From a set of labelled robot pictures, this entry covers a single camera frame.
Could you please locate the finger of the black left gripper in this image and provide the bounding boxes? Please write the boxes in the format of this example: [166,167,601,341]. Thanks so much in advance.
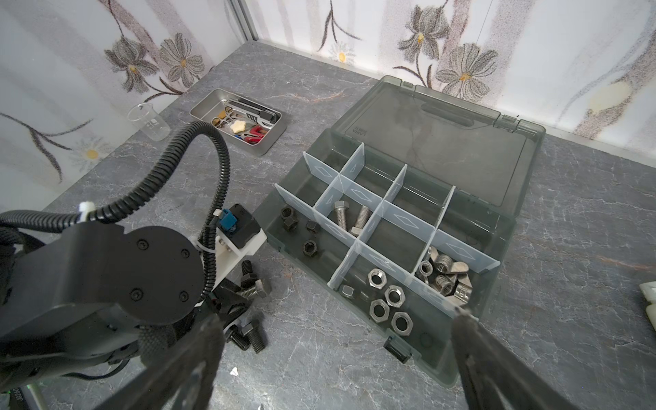
[203,281,251,328]

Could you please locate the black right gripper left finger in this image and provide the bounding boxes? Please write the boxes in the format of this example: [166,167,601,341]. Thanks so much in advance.
[98,315,225,409]

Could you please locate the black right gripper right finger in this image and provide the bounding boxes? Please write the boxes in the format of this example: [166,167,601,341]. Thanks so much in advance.
[451,309,576,409]

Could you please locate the silver wing nut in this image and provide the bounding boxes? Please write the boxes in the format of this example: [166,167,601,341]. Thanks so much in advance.
[432,273,473,307]
[433,254,469,275]
[415,246,434,284]

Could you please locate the silver hex nut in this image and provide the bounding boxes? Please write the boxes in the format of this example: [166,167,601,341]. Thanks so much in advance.
[369,299,391,323]
[341,285,355,299]
[367,268,388,290]
[384,285,406,309]
[391,312,413,337]

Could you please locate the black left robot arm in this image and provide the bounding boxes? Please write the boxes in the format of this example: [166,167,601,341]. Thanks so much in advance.
[1,222,250,391]

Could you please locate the cream star knob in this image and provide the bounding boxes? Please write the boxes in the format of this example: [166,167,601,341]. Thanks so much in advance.
[230,121,247,134]

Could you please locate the silver metal scissors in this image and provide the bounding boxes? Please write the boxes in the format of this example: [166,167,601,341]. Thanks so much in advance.
[211,106,239,128]

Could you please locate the white plastic bottle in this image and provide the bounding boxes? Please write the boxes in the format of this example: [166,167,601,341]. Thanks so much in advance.
[639,281,656,330]

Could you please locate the green compartment organizer box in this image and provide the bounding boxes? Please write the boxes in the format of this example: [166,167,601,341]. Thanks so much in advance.
[255,76,546,386]

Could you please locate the grey utility knife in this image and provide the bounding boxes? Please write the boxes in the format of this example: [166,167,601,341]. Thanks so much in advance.
[225,100,281,129]

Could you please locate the clear plastic cup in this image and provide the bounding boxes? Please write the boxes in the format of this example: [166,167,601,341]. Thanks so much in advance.
[127,102,171,142]

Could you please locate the red handled scissors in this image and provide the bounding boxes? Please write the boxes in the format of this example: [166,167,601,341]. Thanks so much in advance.
[243,126,268,145]

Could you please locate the black corrugated cable conduit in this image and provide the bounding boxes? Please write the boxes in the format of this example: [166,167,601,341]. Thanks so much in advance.
[0,120,232,298]

